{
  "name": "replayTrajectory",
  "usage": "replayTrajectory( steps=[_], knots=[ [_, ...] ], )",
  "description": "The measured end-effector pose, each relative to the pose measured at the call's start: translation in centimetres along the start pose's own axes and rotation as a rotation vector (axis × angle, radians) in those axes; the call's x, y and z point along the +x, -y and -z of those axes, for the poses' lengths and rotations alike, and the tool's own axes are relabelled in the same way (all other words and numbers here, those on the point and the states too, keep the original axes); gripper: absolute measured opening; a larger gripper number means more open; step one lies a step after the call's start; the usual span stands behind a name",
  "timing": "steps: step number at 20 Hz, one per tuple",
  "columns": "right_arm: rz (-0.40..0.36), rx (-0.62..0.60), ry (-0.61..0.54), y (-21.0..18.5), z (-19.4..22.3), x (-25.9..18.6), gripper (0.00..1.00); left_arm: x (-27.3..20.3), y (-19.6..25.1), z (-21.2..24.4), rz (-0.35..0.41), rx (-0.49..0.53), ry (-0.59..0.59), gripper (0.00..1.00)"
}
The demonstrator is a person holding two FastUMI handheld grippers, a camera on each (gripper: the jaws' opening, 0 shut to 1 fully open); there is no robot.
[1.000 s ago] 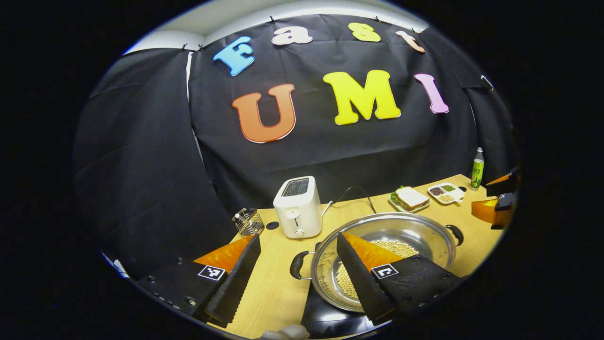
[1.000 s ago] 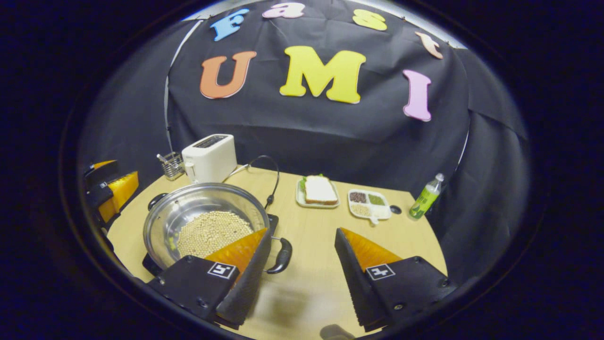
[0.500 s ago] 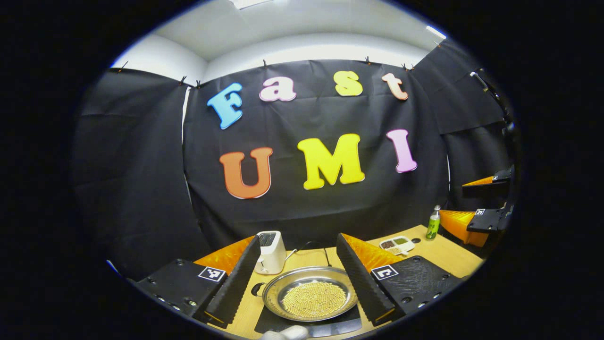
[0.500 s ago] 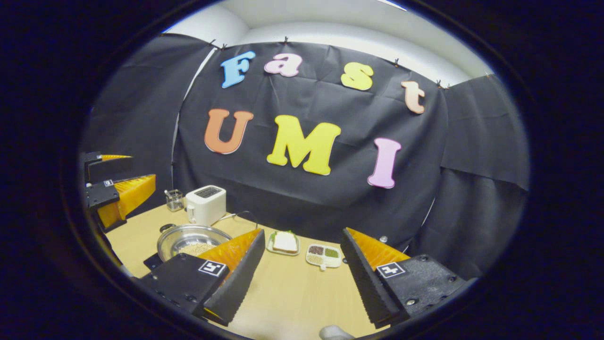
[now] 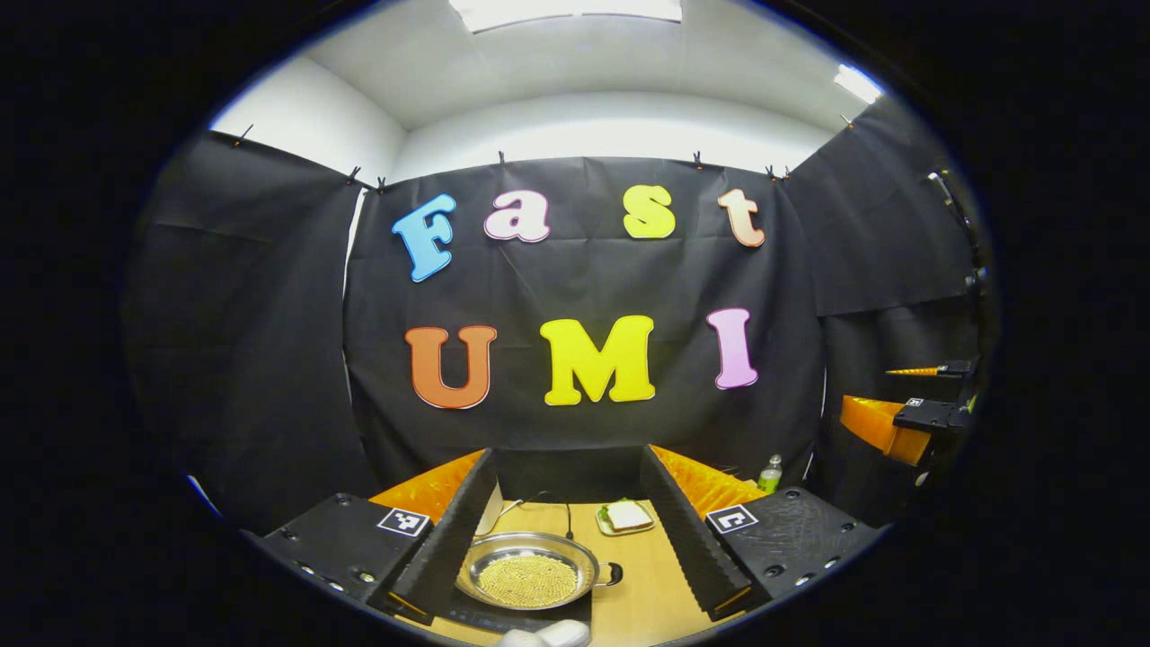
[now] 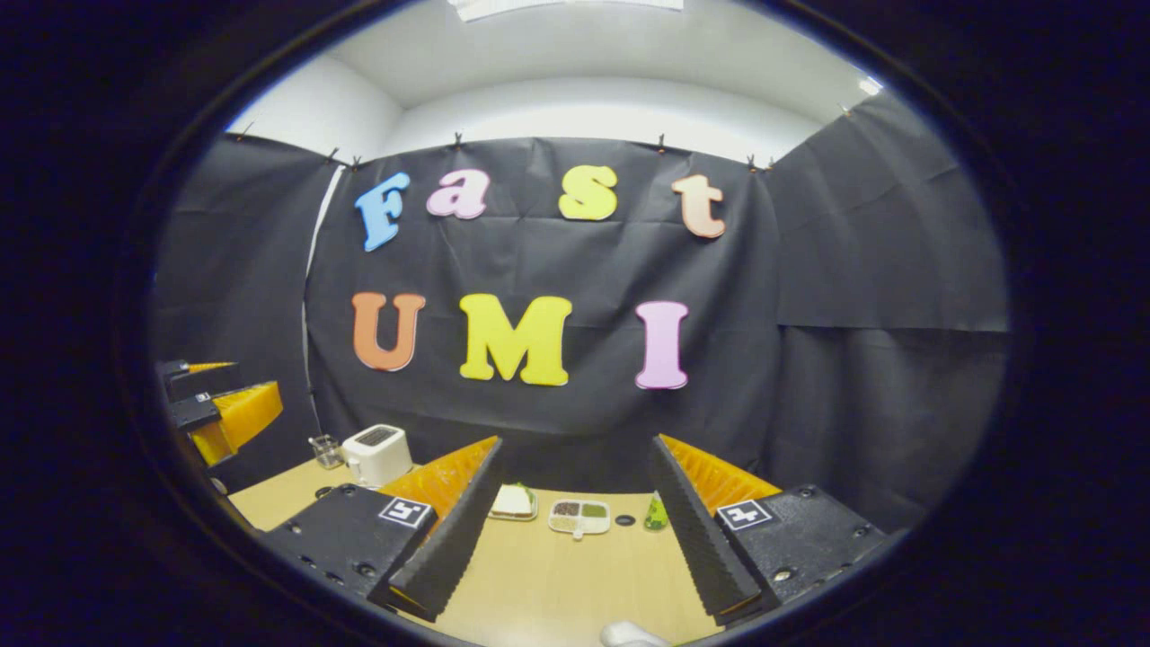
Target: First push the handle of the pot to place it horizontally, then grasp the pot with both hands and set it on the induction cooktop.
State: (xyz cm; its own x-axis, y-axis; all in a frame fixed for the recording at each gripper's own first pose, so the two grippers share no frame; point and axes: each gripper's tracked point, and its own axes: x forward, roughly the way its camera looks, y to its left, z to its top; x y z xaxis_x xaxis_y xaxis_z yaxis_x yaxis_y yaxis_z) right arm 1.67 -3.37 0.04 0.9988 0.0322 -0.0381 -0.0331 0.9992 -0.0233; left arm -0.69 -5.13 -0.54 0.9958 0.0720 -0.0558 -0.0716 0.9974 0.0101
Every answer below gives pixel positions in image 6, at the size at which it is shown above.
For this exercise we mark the green label drink bottle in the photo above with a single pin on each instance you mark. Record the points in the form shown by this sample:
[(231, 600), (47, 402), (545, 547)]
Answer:
[(656, 517)]

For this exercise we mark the white divided bean tray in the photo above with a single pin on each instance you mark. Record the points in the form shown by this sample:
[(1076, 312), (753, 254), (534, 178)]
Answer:
[(579, 518)]

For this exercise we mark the long ceiling light panel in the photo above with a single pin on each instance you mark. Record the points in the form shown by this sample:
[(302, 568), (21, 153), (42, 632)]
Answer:
[(566, 5)]

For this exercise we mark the white rectangular plate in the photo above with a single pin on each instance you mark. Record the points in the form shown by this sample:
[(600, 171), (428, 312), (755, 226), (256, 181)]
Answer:
[(499, 516)]

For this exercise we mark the white toaster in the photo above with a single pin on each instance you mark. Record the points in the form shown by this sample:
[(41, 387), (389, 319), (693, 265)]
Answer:
[(377, 458)]

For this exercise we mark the small ceiling light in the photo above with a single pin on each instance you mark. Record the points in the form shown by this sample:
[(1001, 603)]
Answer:
[(870, 86)]

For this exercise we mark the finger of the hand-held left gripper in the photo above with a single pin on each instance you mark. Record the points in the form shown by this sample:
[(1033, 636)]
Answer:
[(202, 382), (196, 413)]

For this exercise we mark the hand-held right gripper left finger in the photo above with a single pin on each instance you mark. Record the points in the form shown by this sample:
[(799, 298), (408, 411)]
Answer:
[(458, 539)]

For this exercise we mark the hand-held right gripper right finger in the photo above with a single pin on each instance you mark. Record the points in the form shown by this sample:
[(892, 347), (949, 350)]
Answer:
[(701, 539)]

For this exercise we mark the sandwich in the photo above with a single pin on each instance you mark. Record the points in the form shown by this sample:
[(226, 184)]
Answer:
[(514, 500)]

